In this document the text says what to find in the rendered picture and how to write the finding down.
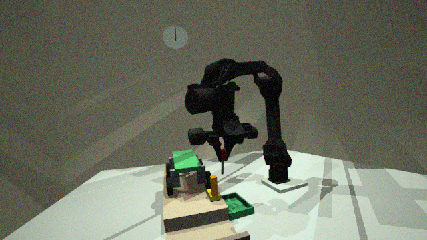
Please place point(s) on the green trolley with black wheels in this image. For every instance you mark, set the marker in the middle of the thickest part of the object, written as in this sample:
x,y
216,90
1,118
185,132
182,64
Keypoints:
x,y
181,162

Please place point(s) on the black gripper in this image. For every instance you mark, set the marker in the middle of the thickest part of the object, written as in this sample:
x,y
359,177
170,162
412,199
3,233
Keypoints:
x,y
198,136

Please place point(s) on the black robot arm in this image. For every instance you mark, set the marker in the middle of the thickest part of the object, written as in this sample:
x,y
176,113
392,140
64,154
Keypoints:
x,y
207,97

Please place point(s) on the red-headed metal pin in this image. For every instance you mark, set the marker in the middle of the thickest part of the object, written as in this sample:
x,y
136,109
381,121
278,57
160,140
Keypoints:
x,y
223,154

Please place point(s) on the green tray floor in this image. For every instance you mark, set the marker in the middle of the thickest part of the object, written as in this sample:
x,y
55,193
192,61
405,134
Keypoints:
x,y
234,204

